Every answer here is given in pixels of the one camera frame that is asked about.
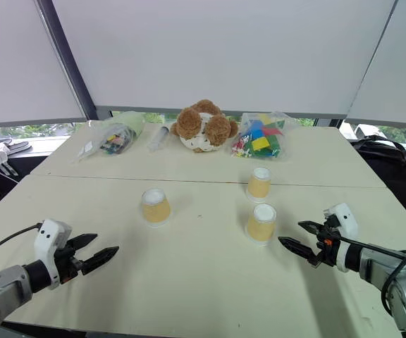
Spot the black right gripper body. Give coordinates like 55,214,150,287
309,216,341,270

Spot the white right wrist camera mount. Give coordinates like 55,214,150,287
322,202,359,237

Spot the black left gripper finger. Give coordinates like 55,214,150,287
81,246,121,276
68,232,99,251

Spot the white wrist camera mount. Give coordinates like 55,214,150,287
322,202,359,237
33,218,73,290

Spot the plastic bag of coloured blocks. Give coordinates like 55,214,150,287
230,111,300,160

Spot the yellow paper cup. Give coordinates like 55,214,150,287
245,166,272,204
245,203,278,247
140,187,173,228

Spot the dark window frame post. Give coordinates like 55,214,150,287
33,0,112,123

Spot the clear plastic syringe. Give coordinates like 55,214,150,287
146,125,171,154

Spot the brown white plush toy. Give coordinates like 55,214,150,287
170,99,240,154

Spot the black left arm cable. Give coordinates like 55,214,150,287
0,223,44,265

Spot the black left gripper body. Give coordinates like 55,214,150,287
54,246,85,285

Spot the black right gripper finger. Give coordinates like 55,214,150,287
297,220,327,235
278,237,319,263

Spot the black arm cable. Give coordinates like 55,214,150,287
0,223,44,265
340,236,406,316

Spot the white sandal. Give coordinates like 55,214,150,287
0,137,33,156

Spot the plastic bag of small parts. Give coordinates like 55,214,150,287
71,111,147,165

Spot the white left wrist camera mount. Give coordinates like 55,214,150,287
33,218,73,290

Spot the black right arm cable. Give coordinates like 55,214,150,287
340,236,406,316

